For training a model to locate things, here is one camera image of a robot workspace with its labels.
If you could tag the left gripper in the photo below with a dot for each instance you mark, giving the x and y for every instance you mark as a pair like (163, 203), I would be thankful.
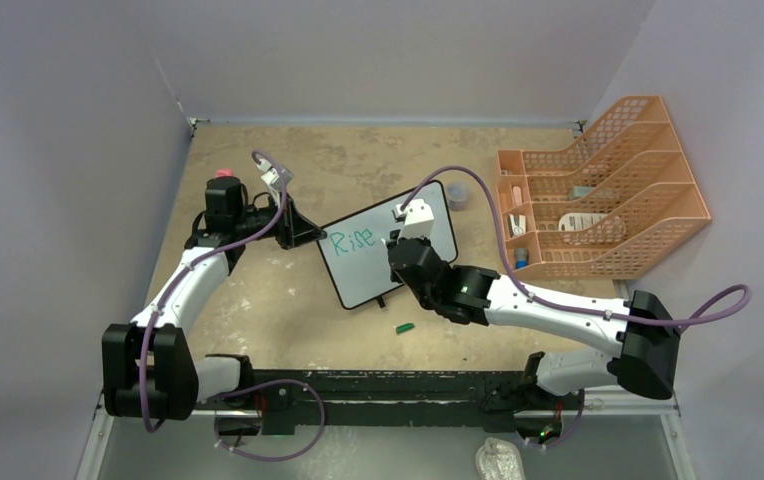
(294, 230)

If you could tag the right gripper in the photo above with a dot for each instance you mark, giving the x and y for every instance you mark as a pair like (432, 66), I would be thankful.
(394, 235)

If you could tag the small whiteboard black frame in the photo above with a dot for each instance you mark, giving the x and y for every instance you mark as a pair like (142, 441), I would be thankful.
(357, 261)

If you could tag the green marker cap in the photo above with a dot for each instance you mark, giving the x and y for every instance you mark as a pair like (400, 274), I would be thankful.
(400, 329)

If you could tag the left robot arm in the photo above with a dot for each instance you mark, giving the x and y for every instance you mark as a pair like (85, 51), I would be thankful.
(148, 369)

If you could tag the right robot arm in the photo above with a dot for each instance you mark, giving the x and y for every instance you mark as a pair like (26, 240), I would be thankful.
(632, 344)

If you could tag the clear jar of paperclips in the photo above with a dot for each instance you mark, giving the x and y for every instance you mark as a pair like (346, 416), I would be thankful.
(458, 195)

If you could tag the white stapler in organizer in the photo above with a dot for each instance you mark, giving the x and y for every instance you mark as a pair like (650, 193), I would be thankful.
(517, 224)

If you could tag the white label card in organizer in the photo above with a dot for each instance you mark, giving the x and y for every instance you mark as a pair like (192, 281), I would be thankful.
(572, 222)

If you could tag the clear plastic bag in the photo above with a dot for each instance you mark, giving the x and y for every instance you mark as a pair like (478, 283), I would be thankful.
(498, 459)

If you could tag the orange plastic file organizer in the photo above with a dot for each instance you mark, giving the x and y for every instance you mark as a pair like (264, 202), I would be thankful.
(630, 165)

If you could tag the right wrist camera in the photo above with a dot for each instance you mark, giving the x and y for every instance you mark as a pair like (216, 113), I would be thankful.
(415, 220)

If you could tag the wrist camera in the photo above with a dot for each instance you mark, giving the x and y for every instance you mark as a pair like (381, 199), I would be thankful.
(415, 220)
(276, 179)

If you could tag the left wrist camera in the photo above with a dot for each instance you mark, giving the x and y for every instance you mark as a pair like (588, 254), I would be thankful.
(276, 179)

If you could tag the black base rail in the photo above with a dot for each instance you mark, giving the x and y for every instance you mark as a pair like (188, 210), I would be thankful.
(494, 401)

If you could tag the aluminium frame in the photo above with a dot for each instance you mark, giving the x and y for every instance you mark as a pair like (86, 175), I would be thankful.
(620, 435)

